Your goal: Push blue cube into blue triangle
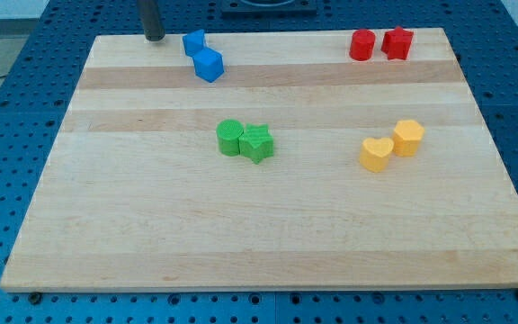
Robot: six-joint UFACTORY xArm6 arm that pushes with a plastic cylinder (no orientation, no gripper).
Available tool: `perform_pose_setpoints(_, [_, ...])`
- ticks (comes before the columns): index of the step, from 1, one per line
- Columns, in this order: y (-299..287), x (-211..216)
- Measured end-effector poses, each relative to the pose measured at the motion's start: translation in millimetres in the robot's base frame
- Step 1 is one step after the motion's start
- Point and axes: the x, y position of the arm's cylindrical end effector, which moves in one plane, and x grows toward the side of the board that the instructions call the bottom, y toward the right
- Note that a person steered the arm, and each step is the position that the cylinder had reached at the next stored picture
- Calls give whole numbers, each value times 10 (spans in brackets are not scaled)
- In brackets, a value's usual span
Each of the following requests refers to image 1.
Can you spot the yellow heart block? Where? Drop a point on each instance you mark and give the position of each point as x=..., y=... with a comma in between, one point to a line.
x=375, y=153

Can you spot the light wooden board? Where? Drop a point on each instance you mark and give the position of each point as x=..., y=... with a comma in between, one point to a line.
x=136, y=197

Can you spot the green star block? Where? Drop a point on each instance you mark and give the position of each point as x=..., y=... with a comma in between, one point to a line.
x=256, y=143

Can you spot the red cylinder block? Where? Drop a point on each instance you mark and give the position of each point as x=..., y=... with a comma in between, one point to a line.
x=362, y=44

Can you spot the green cylinder block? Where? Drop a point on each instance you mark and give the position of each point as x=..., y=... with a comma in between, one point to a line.
x=228, y=133

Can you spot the blue triangle block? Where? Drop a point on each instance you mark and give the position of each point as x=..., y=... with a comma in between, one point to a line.
x=194, y=42

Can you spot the red star block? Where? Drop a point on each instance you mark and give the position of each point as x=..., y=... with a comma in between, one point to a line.
x=396, y=43

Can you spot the blue cube block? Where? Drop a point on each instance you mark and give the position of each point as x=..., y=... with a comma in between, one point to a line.
x=208, y=64

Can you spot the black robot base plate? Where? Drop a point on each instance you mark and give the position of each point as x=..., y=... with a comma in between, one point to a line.
x=237, y=8

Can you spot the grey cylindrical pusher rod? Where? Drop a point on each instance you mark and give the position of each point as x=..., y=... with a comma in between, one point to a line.
x=150, y=17

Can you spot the yellow hexagon block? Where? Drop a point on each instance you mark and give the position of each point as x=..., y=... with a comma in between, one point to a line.
x=407, y=136

